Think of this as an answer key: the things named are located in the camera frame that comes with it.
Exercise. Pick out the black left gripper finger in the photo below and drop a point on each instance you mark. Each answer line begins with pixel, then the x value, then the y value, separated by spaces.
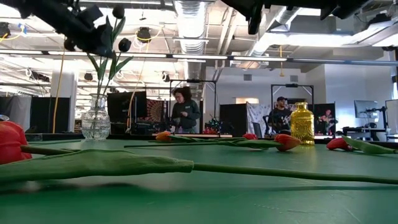
pixel 106 40
pixel 88 43

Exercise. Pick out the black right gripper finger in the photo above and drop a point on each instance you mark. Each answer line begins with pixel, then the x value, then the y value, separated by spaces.
pixel 255 21

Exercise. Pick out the orange artificial tulip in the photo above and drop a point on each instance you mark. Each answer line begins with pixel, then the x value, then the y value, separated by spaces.
pixel 163 136
pixel 287 142

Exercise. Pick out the red artificial tulip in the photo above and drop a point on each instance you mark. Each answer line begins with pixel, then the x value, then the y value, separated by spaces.
pixel 12 140
pixel 338 144
pixel 249 136

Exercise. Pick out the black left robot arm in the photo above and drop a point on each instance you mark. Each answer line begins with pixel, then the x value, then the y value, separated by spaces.
pixel 28 9

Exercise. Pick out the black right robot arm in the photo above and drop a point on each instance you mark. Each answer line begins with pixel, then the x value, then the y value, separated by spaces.
pixel 311 4

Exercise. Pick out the ribbed clear glass vase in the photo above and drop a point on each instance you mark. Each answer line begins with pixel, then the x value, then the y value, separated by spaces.
pixel 95 124

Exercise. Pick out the dark plant red flowers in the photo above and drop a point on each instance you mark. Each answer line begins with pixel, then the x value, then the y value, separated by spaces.
pixel 213 126

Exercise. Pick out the yellow glass vase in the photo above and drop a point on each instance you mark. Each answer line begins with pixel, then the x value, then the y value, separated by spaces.
pixel 302 127

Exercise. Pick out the black ceiling spotlight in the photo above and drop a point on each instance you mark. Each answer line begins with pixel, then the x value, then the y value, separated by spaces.
pixel 144 34
pixel 88 76
pixel 166 77
pixel 4 29

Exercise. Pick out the white pillar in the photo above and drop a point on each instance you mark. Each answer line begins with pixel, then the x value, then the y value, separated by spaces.
pixel 66 90

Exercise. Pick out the long ceiling light bar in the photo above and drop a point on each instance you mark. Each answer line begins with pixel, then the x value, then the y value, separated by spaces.
pixel 199 57

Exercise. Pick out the large black screen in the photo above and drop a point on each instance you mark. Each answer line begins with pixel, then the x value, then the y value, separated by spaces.
pixel 121 105

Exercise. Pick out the mandala tapestry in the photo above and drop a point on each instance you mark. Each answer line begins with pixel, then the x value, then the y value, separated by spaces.
pixel 155 110

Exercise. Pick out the white patterned cloth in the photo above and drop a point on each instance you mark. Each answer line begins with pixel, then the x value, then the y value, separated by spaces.
pixel 256 115

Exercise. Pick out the grey curtain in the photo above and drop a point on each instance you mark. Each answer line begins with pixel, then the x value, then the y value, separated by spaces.
pixel 18 109

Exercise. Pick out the person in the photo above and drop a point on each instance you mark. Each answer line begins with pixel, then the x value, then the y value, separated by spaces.
pixel 186 115
pixel 328 119
pixel 280 119

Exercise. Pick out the black cabinet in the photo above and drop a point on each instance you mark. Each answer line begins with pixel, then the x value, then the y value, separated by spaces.
pixel 233 121

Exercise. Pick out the computer monitor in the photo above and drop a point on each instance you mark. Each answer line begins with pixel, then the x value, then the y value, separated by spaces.
pixel 366 109
pixel 392 115

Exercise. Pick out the dark desk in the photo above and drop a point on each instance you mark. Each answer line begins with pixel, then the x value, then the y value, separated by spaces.
pixel 360 129

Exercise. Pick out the green table mat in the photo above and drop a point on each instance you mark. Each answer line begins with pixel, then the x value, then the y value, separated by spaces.
pixel 217 205

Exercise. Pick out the grey wall vent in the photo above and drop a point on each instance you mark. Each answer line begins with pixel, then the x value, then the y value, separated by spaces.
pixel 293 78
pixel 247 77

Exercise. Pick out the silver ceiling duct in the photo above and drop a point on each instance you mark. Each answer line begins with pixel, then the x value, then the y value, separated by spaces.
pixel 190 25

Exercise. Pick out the black camera rig frame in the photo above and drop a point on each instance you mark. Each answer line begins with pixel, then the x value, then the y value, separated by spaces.
pixel 292 85
pixel 192 81

